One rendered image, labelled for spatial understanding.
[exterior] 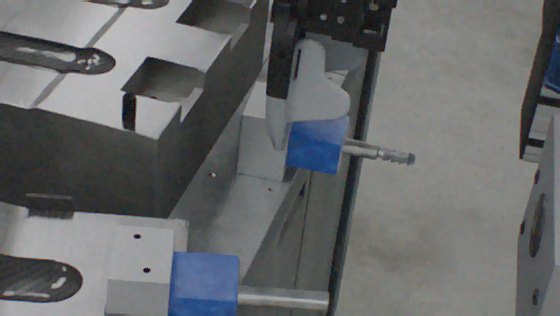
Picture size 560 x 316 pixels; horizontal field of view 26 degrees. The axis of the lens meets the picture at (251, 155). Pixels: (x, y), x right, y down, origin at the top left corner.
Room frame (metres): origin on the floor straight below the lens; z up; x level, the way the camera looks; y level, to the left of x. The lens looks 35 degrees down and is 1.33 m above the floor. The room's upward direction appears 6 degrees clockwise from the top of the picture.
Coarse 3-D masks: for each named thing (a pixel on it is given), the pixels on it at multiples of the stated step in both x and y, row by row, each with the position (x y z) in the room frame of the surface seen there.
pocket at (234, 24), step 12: (192, 0) 0.84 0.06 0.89; (204, 0) 0.85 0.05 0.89; (216, 0) 0.85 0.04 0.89; (192, 12) 0.85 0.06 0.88; (204, 12) 0.85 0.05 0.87; (216, 12) 0.85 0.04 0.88; (228, 12) 0.85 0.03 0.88; (240, 12) 0.85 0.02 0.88; (192, 24) 0.85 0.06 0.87; (204, 24) 0.85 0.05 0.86; (216, 24) 0.85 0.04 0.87; (228, 24) 0.85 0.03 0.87; (240, 24) 0.84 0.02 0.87; (240, 36) 0.82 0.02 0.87
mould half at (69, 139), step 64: (0, 0) 0.82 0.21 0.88; (64, 0) 0.83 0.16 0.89; (256, 0) 0.86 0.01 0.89; (0, 64) 0.72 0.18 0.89; (128, 64) 0.74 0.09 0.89; (192, 64) 0.74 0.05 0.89; (256, 64) 0.88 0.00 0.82; (0, 128) 0.67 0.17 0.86; (64, 128) 0.66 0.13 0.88; (128, 128) 0.65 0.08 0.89; (192, 128) 0.72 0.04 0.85; (0, 192) 0.67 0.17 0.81; (64, 192) 0.66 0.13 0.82; (128, 192) 0.65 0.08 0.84
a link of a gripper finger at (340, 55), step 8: (304, 32) 0.78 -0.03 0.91; (320, 40) 0.79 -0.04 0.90; (328, 40) 0.79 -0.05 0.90; (328, 48) 0.79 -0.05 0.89; (336, 48) 0.79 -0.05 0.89; (344, 48) 0.79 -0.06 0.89; (352, 48) 0.79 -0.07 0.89; (328, 56) 0.79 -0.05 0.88; (336, 56) 0.79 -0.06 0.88; (344, 56) 0.79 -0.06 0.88; (352, 56) 0.79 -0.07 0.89; (360, 56) 0.79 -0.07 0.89; (296, 64) 0.78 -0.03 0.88; (328, 64) 0.79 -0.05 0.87; (336, 64) 0.79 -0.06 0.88; (344, 64) 0.79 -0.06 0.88; (352, 64) 0.79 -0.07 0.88; (360, 64) 0.79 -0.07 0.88; (296, 72) 0.79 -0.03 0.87
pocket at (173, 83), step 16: (144, 64) 0.75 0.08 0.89; (160, 64) 0.75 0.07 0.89; (176, 64) 0.74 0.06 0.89; (128, 80) 0.72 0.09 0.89; (144, 80) 0.75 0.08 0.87; (160, 80) 0.75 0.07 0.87; (176, 80) 0.74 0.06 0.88; (192, 80) 0.74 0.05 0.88; (144, 96) 0.74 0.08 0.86; (160, 96) 0.74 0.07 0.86; (176, 96) 0.74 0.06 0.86; (192, 96) 0.73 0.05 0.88
